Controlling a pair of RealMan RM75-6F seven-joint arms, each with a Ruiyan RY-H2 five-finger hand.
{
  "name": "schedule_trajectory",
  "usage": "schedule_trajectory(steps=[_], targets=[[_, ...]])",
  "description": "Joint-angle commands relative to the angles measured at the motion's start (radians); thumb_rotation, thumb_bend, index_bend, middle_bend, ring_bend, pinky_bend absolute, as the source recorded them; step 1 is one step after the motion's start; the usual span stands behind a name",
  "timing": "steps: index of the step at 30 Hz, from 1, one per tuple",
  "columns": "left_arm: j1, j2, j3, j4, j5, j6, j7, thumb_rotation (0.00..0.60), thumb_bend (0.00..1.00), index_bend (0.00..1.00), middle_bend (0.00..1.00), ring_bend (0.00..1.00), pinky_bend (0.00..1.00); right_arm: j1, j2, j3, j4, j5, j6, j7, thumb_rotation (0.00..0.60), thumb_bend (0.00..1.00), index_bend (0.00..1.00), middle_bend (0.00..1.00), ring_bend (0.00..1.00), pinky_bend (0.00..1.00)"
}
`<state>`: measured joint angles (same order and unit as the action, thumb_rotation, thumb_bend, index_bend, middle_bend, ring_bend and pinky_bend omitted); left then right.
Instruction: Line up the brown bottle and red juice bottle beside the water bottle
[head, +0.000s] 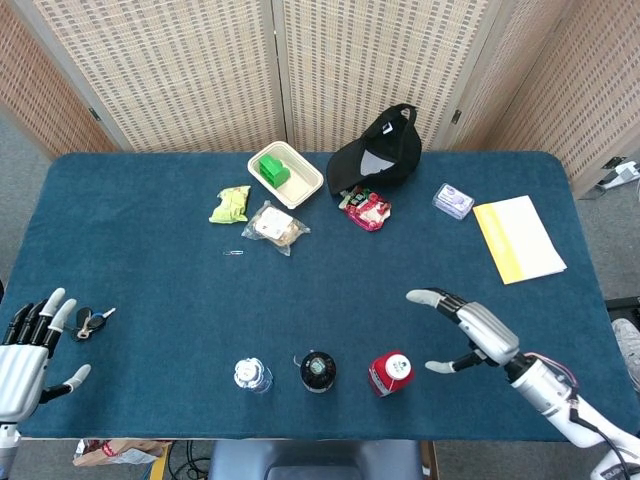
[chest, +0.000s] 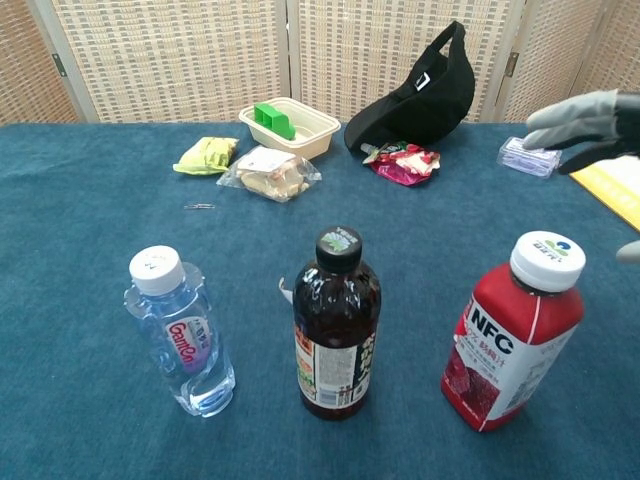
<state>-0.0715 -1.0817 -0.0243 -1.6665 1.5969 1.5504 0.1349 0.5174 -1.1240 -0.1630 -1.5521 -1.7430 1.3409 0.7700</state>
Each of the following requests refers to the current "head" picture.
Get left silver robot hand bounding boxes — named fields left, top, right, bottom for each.
left=0, top=287, right=93, bottom=424

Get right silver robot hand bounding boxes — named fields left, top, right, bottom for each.
left=405, top=287, right=520, bottom=375

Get red juice bottle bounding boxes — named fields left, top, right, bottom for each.
left=368, top=349, right=415, bottom=399

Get dark brown bottle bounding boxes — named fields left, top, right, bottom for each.
left=293, top=349, right=338, bottom=395

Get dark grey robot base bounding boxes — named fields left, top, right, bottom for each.
left=207, top=439, right=431, bottom=480

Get bunch of keys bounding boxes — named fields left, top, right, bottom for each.
left=67, top=306, right=117, bottom=343

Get yellow and white booklet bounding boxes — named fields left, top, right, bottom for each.
left=472, top=195, right=568, bottom=286

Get clear purple-label box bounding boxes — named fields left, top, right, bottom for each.
left=432, top=182, right=475, bottom=221

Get wooden table leg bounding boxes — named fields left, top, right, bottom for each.
left=421, top=440, right=440, bottom=480

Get white sneaker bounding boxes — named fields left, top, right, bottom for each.
left=611, top=318, right=640, bottom=394

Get blue table cloth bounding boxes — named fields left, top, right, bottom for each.
left=0, top=151, right=621, bottom=442

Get red candy packet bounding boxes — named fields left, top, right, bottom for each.
left=337, top=184, right=393, bottom=233

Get black baseball cap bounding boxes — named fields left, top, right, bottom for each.
left=326, top=103, right=423, bottom=197

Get clear water bottle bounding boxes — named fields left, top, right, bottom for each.
left=233, top=356, right=275, bottom=395

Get white food tray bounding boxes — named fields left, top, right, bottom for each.
left=247, top=141, right=325, bottom=210

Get clear bread packet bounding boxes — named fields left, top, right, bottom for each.
left=241, top=200, right=311, bottom=257

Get woven folding screen panel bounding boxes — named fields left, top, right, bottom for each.
left=439, top=0, right=640, bottom=199
left=0, top=0, right=119, bottom=161
left=272, top=0, right=516, bottom=151
left=9, top=0, right=289, bottom=154

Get green snack packet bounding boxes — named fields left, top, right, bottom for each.
left=208, top=185, right=252, bottom=225

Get green plastic block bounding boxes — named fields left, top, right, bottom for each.
left=257, top=154, right=292, bottom=189

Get black floor cables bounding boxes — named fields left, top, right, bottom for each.
left=167, top=439, right=211, bottom=480

